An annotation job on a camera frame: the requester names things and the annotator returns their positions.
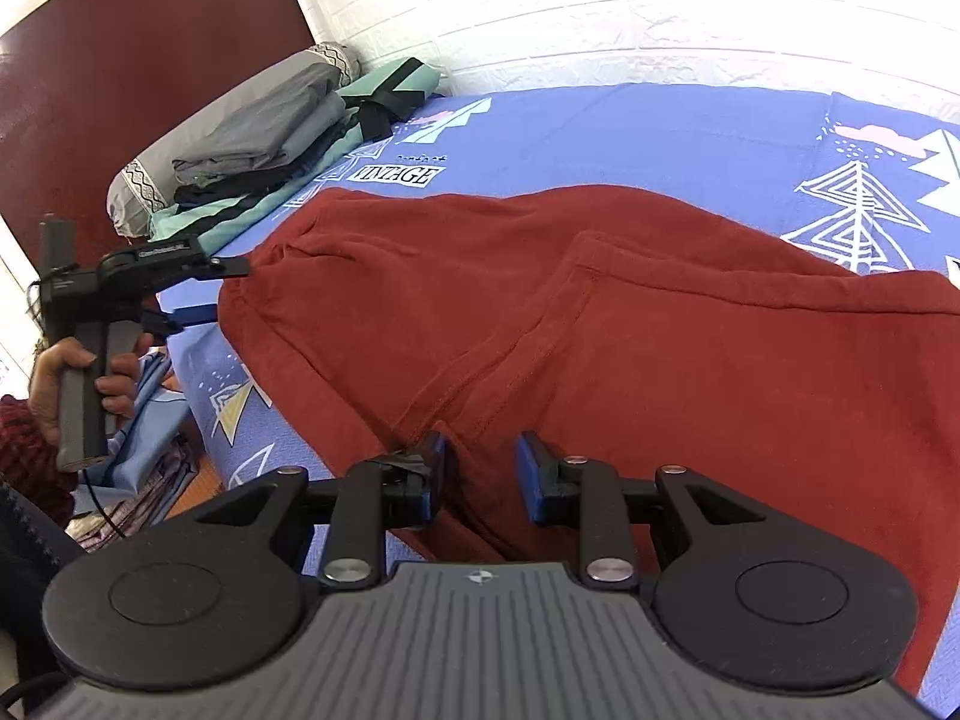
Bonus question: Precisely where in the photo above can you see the pile of blue cloths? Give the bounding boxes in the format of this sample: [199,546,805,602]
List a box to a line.
[67,348,197,551]

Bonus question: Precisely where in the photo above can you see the dark red wooden headboard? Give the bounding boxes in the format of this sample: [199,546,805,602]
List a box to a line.
[2,0,313,263]

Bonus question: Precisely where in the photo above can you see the mint green black-striped garment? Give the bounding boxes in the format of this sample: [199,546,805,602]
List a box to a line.
[148,57,441,254]

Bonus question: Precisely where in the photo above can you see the grey pillow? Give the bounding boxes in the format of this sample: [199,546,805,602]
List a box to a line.
[106,43,361,239]

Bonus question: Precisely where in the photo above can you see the black folded garment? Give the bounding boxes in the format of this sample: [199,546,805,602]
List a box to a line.
[174,166,301,213]

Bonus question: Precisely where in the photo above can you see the grey folded garment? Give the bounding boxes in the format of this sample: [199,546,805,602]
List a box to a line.
[171,64,345,185]

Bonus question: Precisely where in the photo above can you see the red pants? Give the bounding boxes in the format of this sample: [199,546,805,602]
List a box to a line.
[218,185,958,689]

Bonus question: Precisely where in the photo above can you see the red patterned sleeve forearm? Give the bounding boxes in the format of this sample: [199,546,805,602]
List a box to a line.
[0,395,78,527]

